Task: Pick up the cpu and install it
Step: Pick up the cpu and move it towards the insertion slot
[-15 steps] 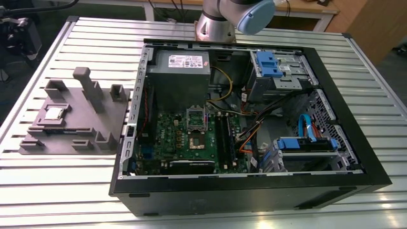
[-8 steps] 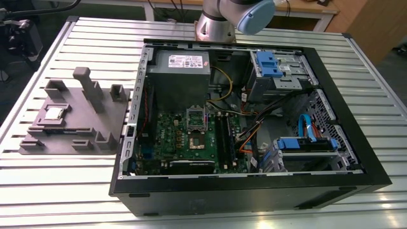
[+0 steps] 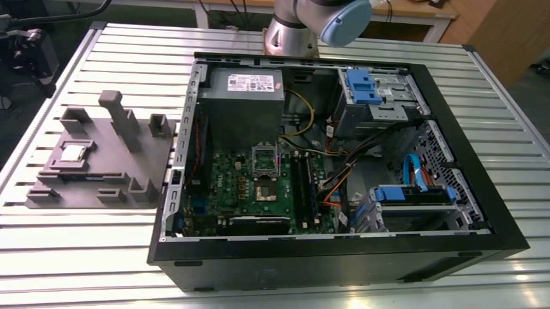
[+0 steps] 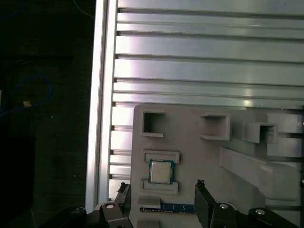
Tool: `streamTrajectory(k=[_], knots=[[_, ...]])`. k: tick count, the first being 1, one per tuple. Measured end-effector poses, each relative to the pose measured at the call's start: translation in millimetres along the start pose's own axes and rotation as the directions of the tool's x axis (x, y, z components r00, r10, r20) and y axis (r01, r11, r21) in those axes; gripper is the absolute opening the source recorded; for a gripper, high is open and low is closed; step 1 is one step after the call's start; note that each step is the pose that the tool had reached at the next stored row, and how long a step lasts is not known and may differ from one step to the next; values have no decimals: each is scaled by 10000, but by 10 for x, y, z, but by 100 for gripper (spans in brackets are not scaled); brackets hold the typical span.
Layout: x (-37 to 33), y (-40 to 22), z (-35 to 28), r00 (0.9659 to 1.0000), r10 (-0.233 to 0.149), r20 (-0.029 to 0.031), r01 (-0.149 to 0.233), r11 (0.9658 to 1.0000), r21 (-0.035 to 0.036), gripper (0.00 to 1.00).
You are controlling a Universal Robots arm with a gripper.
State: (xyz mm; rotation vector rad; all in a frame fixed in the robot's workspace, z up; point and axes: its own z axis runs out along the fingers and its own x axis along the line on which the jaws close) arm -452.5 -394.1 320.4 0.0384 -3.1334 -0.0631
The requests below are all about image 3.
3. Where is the RAM stick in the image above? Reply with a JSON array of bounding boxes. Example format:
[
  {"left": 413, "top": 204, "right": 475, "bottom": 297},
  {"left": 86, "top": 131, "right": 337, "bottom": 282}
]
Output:
[{"left": 58, "top": 173, "right": 122, "bottom": 182}]

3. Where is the grey metal drive cage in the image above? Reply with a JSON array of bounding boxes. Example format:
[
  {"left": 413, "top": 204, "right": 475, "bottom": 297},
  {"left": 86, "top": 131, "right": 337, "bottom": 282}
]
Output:
[{"left": 334, "top": 66, "right": 433, "bottom": 139}]

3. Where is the blue drive carrier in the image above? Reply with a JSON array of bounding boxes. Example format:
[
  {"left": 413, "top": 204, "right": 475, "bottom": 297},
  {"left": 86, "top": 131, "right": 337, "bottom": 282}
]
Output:
[{"left": 346, "top": 69, "right": 383, "bottom": 106}]

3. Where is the silver CPU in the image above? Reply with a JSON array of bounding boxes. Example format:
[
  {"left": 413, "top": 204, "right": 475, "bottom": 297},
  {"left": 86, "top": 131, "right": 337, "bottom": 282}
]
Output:
[{"left": 59, "top": 144, "right": 88, "bottom": 162}]

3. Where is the hard disk in blue carrier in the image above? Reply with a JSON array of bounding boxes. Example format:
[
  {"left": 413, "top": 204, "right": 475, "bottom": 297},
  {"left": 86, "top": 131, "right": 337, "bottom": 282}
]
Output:
[{"left": 371, "top": 185, "right": 459, "bottom": 207}]

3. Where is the black RAM slot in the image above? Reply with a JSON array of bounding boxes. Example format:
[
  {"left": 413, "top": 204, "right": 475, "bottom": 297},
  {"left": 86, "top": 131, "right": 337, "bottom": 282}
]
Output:
[
  {"left": 295, "top": 153, "right": 310, "bottom": 227},
  {"left": 303, "top": 153, "right": 318, "bottom": 227},
  {"left": 290, "top": 153, "right": 306, "bottom": 227}
]

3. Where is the wooden desk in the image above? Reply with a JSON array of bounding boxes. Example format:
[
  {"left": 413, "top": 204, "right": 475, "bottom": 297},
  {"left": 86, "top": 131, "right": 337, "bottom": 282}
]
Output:
[{"left": 371, "top": 0, "right": 459, "bottom": 44}]

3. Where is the black graphics card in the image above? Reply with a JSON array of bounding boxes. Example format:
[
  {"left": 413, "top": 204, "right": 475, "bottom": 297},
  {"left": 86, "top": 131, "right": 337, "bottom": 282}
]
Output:
[{"left": 216, "top": 214, "right": 294, "bottom": 236}]

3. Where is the orange wire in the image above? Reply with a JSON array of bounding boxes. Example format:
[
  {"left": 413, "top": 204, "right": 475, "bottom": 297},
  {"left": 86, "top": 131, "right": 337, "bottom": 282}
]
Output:
[{"left": 322, "top": 164, "right": 354, "bottom": 207}]

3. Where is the coloured power wire bundle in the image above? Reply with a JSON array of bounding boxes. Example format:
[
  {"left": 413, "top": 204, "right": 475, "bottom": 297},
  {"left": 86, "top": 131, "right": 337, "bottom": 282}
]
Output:
[{"left": 325, "top": 138, "right": 349, "bottom": 157}]

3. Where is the grey parts rack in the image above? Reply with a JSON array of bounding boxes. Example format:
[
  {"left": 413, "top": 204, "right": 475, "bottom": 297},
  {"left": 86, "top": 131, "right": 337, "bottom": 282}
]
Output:
[{"left": 23, "top": 90, "right": 178, "bottom": 210}]

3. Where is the yellow wire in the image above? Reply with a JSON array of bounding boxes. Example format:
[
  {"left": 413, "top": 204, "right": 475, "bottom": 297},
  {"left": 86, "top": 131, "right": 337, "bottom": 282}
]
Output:
[{"left": 282, "top": 89, "right": 318, "bottom": 138}]

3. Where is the green motherboard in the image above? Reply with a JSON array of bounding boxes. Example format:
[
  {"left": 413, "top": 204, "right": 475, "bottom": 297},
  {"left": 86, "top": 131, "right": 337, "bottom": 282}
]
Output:
[{"left": 184, "top": 151, "right": 341, "bottom": 236}]

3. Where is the black camera cable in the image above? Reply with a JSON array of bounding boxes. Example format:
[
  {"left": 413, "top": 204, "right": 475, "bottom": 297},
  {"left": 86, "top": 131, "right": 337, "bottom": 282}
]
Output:
[{"left": 0, "top": 0, "right": 114, "bottom": 25}]

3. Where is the CPU socket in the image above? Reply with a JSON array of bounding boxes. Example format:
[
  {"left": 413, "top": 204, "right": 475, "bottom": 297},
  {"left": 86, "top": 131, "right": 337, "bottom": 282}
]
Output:
[{"left": 252, "top": 182, "right": 282, "bottom": 204}]

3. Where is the thin cable grey plug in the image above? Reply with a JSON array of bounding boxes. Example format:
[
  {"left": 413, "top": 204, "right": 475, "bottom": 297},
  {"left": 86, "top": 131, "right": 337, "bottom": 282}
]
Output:
[{"left": 223, "top": 0, "right": 255, "bottom": 33}]

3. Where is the black wire bundle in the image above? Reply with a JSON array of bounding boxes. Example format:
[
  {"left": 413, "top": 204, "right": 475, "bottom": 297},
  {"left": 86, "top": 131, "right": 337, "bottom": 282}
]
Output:
[{"left": 322, "top": 118, "right": 431, "bottom": 191}]

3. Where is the grey metal disk bay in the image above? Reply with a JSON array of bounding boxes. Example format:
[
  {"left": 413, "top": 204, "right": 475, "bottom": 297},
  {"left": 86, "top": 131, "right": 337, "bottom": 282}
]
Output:
[{"left": 357, "top": 186, "right": 486, "bottom": 232}]

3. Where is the wooden cabinet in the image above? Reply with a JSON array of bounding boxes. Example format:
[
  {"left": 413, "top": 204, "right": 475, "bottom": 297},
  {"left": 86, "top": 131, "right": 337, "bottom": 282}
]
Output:
[{"left": 442, "top": 0, "right": 550, "bottom": 88}]

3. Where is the black PC case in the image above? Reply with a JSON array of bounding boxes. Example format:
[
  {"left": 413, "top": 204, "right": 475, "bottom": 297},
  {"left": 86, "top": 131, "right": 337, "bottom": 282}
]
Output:
[{"left": 147, "top": 51, "right": 531, "bottom": 293}]

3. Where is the blue wire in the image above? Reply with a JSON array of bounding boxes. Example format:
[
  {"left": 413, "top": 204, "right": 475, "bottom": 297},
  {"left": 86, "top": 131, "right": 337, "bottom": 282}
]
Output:
[{"left": 402, "top": 153, "right": 431, "bottom": 194}]

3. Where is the grey power supply unit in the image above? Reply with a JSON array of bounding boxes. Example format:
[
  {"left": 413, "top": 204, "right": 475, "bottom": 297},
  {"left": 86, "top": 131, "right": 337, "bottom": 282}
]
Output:
[{"left": 198, "top": 67, "right": 287, "bottom": 152}]

